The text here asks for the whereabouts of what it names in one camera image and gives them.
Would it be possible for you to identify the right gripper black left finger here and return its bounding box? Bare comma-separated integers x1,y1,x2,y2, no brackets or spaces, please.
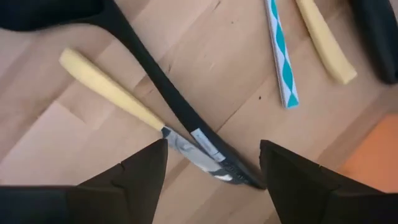
67,139,169,224

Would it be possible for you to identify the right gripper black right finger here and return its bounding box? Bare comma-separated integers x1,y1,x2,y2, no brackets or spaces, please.
260,139,361,224

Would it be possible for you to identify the yellow-handled knife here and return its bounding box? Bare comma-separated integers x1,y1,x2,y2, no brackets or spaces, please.
295,0,358,85
58,47,234,184

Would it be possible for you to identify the black ladle with white label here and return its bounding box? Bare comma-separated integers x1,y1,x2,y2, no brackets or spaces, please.
0,0,267,190

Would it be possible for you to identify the teal-patterned handle knife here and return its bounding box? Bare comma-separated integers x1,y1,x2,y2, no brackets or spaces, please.
264,0,300,110

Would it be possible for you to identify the black plastic ladle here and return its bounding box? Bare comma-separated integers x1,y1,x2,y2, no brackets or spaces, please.
351,0,398,85

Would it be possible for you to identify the orange translucent plastic tray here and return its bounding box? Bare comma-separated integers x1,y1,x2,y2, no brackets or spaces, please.
337,113,398,194

